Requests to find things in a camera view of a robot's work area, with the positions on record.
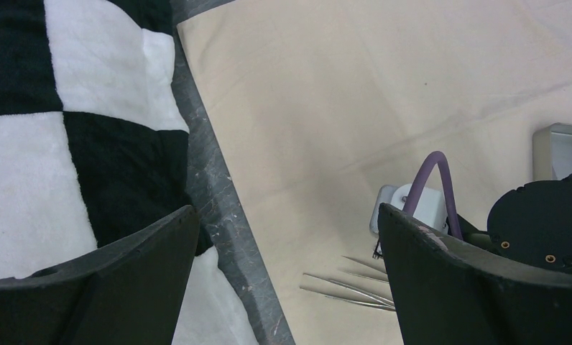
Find steel tweezers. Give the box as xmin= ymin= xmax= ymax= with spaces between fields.
xmin=340 ymin=255 xmax=389 ymax=284
xmin=299 ymin=273 xmax=396 ymax=312

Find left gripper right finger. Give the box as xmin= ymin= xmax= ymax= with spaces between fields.
xmin=378 ymin=204 xmax=572 ymax=344

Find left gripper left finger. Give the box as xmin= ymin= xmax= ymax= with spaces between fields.
xmin=0 ymin=206 xmax=199 ymax=344

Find beige surgical wrap cloth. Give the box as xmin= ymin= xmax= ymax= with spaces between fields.
xmin=177 ymin=1 xmax=572 ymax=344

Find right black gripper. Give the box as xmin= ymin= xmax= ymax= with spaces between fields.
xmin=458 ymin=174 xmax=572 ymax=275

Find metal surgical instrument tray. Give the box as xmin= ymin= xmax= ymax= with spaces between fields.
xmin=532 ymin=123 xmax=572 ymax=181

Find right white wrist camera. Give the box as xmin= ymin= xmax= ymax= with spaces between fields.
xmin=369 ymin=183 xmax=449 ymax=238

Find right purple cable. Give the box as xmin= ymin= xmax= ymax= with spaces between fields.
xmin=402 ymin=150 xmax=464 ymax=242

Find black white checkered blanket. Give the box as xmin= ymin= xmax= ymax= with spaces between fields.
xmin=0 ymin=1 xmax=257 ymax=344

